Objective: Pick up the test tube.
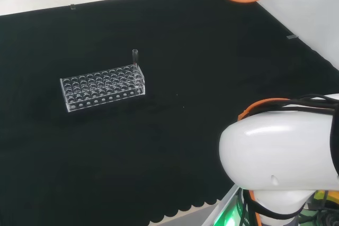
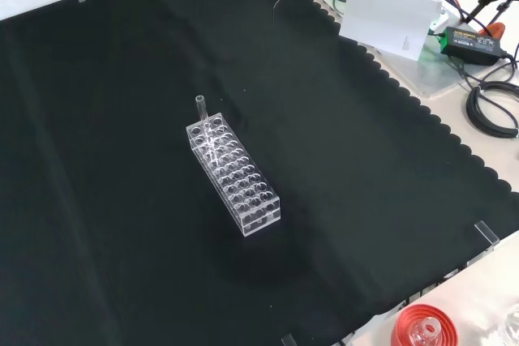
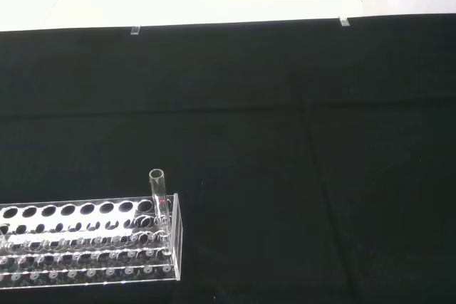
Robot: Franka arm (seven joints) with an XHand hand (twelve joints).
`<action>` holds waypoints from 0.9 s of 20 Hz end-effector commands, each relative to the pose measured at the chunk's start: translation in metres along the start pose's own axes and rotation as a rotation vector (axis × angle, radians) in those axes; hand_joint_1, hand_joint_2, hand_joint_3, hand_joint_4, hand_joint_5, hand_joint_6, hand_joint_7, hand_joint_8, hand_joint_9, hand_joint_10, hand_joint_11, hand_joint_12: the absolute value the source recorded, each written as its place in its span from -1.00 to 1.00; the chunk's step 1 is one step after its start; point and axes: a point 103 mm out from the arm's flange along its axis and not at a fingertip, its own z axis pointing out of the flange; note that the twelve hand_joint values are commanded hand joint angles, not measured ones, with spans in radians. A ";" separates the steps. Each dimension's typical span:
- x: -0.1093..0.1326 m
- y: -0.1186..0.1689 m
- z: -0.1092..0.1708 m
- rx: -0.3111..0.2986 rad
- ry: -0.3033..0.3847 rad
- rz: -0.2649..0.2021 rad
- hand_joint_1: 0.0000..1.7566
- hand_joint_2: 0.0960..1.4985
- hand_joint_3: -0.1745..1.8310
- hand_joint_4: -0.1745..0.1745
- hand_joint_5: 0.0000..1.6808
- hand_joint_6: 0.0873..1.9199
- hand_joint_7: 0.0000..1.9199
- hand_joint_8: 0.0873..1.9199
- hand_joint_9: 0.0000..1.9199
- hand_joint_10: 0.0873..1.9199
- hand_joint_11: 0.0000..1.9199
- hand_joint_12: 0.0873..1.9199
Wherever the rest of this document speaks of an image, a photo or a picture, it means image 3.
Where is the clear test tube rack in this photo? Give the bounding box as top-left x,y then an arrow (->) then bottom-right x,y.
0,192 -> 185,288

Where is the black bench cloth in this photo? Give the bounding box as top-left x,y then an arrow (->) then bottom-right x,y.
0,14 -> 456,304

